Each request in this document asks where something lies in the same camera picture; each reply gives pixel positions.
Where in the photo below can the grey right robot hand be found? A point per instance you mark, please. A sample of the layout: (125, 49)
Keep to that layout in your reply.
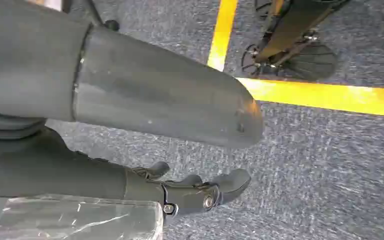
(152, 96)

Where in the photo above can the yellow floor tape strip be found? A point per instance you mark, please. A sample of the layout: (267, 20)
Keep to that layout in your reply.
(324, 96)
(222, 33)

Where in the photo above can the black robot leg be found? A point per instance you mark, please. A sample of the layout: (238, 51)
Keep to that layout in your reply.
(294, 26)

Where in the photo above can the clear plastic sheet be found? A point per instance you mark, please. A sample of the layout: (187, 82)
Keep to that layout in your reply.
(72, 220)

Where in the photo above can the ribbed grey right arm sleeve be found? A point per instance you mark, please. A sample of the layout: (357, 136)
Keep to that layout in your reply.
(10, 126)

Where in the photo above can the black robot foot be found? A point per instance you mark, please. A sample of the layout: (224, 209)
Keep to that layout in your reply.
(308, 63)

